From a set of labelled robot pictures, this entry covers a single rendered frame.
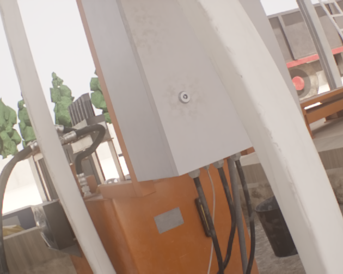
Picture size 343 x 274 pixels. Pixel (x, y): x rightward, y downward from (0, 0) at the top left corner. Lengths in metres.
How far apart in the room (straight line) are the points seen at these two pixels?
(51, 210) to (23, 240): 1.31
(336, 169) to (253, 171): 0.88
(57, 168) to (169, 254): 0.46
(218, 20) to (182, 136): 0.44
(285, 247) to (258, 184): 1.25
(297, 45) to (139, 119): 8.70
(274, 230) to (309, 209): 1.56
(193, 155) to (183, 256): 0.65
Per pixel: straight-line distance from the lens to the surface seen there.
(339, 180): 2.71
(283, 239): 2.16
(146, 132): 1.06
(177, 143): 0.99
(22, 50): 1.59
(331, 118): 4.60
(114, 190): 1.37
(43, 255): 3.23
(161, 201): 1.55
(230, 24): 0.62
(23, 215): 3.78
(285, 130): 0.60
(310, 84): 9.66
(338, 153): 2.69
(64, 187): 1.55
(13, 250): 3.19
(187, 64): 1.04
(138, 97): 1.05
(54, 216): 1.91
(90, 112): 1.87
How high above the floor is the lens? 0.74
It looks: level
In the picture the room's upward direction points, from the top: 18 degrees counter-clockwise
